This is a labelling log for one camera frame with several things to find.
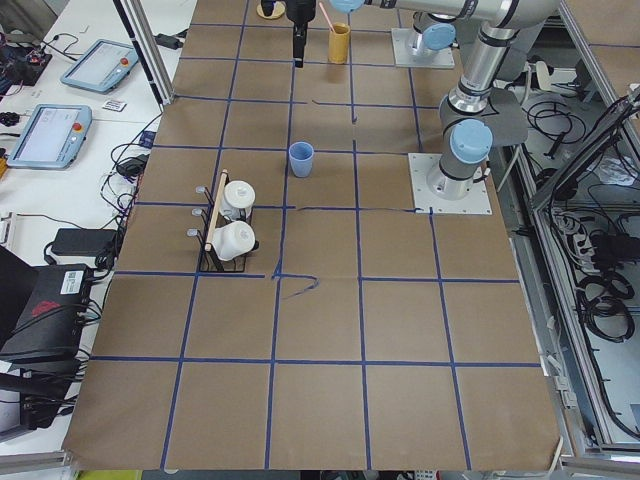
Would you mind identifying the round wooden coaster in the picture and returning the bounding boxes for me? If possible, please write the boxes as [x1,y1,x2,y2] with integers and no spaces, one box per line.
[256,1,286,20]

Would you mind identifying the light blue plastic cup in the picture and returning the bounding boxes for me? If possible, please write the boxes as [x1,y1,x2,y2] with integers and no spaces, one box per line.
[288,141,315,178]

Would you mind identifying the black power adapter brick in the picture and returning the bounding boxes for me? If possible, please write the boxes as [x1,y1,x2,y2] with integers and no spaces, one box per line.
[50,228,116,257]

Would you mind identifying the lower teach pendant tablet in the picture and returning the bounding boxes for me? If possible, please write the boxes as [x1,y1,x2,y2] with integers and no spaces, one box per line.
[7,104,93,170]

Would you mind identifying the aluminium frame post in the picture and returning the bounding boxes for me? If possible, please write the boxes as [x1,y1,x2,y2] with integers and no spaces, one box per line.
[113,0,175,105]

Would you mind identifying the white mug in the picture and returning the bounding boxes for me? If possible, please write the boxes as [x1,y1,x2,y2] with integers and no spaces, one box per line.
[220,180,256,221]
[213,220,259,261]

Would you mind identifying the black computer box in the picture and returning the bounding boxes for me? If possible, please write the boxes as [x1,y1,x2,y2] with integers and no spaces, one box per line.
[1,248,93,364]

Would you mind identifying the teach pendant tablet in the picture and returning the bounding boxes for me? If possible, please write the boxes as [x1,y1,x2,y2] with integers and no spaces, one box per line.
[60,39,139,93]
[7,104,93,170]

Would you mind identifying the pink chopstick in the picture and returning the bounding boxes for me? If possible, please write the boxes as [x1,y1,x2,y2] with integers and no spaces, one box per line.
[318,1,336,34]

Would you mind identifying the bamboo chopstick holder cylinder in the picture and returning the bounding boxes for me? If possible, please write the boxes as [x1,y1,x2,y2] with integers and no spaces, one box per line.
[328,22,351,64]

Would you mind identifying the upper white mug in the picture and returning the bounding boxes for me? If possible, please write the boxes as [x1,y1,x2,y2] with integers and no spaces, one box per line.
[220,180,256,221]

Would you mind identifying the wooden rack handle rod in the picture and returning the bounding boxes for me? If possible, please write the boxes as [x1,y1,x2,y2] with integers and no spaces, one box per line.
[204,169,229,252]

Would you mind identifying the lower white mug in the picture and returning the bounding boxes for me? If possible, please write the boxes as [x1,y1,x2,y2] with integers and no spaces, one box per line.
[213,220,259,261]

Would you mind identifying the upper teach pendant tablet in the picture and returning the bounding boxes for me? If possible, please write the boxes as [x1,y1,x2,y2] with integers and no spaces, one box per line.
[60,39,139,93]

